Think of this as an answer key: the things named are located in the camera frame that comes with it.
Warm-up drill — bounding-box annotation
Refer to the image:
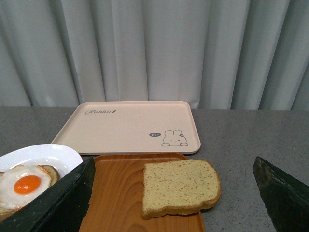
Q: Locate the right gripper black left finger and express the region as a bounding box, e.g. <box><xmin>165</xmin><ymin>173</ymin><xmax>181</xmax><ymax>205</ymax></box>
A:
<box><xmin>0</xmin><ymin>158</ymin><xmax>96</xmax><ymax>232</ymax></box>

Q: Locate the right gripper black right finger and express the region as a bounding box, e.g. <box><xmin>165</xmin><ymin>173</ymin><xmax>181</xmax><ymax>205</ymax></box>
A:
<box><xmin>253</xmin><ymin>157</ymin><xmax>309</xmax><ymax>232</ymax></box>

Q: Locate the white round plate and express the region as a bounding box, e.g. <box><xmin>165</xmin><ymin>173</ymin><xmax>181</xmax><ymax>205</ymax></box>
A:
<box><xmin>0</xmin><ymin>144</ymin><xmax>83</xmax><ymax>178</ymax></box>

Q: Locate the bread slice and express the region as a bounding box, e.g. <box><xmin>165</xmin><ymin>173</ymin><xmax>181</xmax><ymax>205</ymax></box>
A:
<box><xmin>0</xmin><ymin>164</ymin><xmax>61</xmax><ymax>215</ymax></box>
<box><xmin>142</xmin><ymin>159</ymin><xmax>221</xmax><ymax>220</ymax></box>

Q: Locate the fried egg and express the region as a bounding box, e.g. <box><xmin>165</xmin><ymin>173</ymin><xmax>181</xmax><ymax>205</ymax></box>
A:
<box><xmin>0</xmin><ymin>164</ymin><xmax>53</xmax><ymax>210</ymax></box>

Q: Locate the brown wooden tray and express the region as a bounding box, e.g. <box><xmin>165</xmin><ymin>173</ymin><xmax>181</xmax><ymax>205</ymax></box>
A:
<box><xmin>80</xmin><ymin>153</ymin><xmax>205</xmax><ymax>232</ymax></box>

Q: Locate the beige rabbit tray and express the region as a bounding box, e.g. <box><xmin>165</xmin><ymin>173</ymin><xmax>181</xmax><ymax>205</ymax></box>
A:
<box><xmin>53</xmin><ymin>101</ymin><xmax>201</xmax><ymax>155</ymax></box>

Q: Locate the grey-white curtain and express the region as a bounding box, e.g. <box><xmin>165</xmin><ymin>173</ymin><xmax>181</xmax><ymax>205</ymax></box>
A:
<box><xmin>0</xmin><ymin>0</ymin><xmax>309</xmax><ymax>110</ymax></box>

